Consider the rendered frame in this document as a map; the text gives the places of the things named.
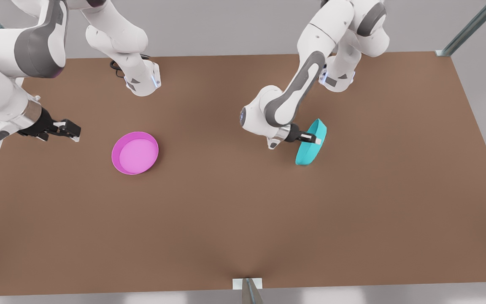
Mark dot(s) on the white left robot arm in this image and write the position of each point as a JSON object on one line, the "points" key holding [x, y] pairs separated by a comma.
{"points": [[285, 101]]}

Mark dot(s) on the pink plate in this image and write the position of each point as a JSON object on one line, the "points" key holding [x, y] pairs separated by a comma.
{"points": [[135, 154]]}

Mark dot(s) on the blue plate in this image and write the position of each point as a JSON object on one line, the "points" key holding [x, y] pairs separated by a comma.
{"points": [[308, 154]]}

